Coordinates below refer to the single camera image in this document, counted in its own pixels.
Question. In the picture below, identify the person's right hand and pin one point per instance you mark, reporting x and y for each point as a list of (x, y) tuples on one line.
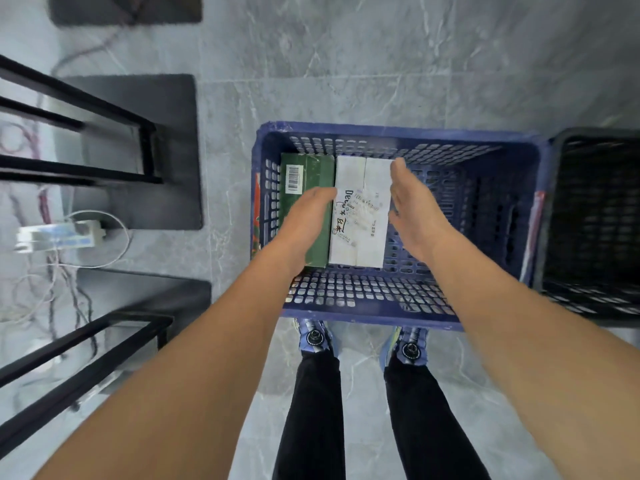
[(420, 219)]

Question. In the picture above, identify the person's left hand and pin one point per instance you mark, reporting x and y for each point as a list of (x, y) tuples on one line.
[(300, 234)]

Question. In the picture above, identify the blue plastic crate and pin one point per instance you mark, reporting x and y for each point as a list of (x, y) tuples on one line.
[(475, 194)]

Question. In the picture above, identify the white cardboard box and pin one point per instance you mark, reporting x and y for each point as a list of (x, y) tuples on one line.
[(360, 244)]

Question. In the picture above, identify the green cardboard box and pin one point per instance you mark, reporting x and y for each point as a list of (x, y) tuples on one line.
[(318, 169)]

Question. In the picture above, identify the black plastic crate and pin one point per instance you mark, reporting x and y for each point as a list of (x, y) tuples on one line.
[(590, 219)]

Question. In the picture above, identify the person's right forearm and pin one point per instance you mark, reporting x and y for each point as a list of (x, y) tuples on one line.
[(525, 344)]

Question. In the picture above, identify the person's left forearm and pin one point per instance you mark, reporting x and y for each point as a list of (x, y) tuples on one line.
[(175, 384)]

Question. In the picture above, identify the person's right shoe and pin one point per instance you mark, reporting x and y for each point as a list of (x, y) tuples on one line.
[(407, 347)]

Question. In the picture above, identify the person's left leg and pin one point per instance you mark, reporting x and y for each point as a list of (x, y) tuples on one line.
[(310, 419)]

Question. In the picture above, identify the person's leg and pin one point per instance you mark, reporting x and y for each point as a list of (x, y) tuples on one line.
[(310, 419), (425, 424)]

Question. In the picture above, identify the person's right leg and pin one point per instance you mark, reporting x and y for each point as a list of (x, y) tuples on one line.
[(425, 424)]

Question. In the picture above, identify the white power strip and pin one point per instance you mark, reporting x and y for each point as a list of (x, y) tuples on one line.
[(55, 237)]

